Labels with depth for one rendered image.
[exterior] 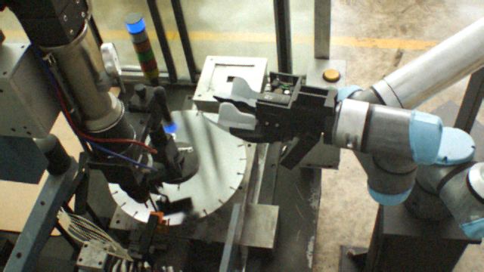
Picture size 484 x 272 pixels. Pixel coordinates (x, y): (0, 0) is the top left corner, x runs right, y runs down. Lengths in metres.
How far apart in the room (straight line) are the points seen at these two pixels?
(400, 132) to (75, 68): 0.46
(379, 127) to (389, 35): 2.25
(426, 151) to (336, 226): 1.42
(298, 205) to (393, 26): 1.91
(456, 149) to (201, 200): 0.57
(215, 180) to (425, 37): 2.09
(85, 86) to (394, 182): 0.48
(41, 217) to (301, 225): 0.62
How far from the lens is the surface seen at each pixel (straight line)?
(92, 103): 0.73
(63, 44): 0.65
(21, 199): 1.50
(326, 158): 1.29
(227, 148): 1.13
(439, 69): 0.86
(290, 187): 1.29
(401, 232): 1.25
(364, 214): 2.12
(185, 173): 1.09
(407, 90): 0.85
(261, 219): 1.16
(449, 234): 1.27
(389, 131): 0.69
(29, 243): 1.02
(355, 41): 2.87
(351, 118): 0.70
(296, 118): 0.73
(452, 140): 1.14
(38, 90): 0.70
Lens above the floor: 1.83
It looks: 50 degrees down
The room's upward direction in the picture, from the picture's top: 9 degrees counter-clockwise
